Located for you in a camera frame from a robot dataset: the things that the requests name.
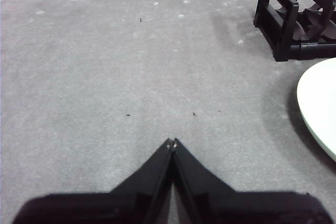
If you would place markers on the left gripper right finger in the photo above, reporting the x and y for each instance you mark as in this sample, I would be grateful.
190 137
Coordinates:
236 208

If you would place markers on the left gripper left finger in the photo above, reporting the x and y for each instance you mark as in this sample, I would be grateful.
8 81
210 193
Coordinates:
105 208

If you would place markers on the green plate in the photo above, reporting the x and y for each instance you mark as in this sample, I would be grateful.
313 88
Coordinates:
320 103

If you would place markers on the black plate rack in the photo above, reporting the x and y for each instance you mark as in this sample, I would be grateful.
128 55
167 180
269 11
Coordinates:
287 27

